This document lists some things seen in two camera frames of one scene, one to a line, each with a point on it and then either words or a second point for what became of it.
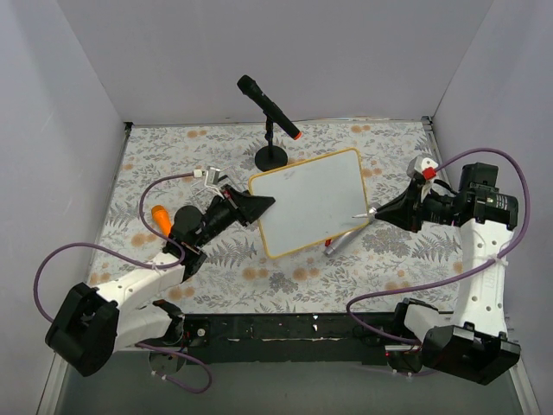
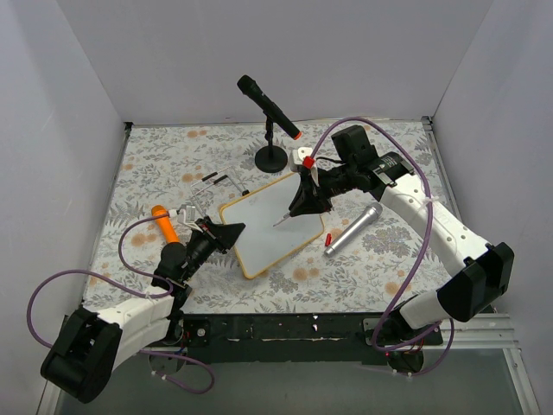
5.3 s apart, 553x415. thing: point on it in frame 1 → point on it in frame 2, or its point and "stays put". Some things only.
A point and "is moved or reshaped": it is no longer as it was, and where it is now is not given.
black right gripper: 415,207 → 313,186
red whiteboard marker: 371,211 → 286,215
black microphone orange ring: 250,87 stays put
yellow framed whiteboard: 314,201 is moved or reshaped
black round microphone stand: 270,157 stays put
